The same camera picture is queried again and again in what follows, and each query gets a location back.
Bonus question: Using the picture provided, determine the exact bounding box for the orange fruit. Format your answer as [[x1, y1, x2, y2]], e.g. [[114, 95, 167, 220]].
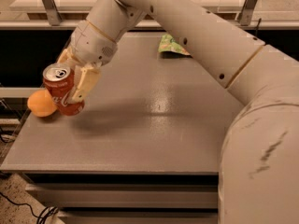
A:
[[27, 89, 57, 118]]

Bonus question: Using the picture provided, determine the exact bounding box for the black floor cable left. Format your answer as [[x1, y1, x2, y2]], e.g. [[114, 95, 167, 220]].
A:
[[0, 191, 60, 224]]

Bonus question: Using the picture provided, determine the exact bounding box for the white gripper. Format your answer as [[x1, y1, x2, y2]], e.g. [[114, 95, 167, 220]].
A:
[[57, 21, 118, 104]]

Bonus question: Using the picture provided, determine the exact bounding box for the metal frame railing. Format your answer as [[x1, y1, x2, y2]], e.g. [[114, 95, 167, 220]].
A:
[[0, 0, 299, 29]]

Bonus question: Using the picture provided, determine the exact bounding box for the green chip bag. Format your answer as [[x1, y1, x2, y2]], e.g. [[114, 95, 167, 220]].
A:
[[158, 34, 190, 56]]

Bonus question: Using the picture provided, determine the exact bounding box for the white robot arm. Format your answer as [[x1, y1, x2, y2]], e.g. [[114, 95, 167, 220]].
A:
[[59, 0, 299, 224]]

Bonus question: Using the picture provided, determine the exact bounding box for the red coke can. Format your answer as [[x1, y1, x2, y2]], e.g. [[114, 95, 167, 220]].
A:
[[43, 63, 85, 116]]

